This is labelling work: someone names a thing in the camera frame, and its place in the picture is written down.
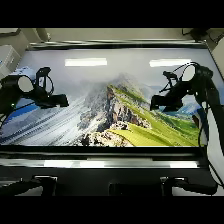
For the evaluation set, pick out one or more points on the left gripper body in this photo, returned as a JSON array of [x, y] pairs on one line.
[[55, 100]]

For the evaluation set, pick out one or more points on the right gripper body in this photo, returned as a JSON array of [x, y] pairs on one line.
[[165, 101]]

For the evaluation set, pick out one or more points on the blue garment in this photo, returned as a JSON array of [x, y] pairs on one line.
[[25, 72]]

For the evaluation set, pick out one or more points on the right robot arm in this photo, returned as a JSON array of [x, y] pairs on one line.
[[206, 86]]

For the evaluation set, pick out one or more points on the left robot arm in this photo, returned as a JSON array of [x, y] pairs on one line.
[[13, 90]]

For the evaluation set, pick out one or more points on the white garment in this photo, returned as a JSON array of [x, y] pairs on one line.
[[215, 150]]

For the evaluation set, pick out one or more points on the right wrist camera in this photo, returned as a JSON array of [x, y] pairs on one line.
[[170, 80]]

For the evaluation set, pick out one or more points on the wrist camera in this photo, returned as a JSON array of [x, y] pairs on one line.
[[170, 80], [44, 78]]

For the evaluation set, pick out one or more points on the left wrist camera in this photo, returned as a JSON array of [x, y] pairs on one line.
[[44, 78]]

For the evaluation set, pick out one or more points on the silver frame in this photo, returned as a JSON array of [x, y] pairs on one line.
[[110, 164]]

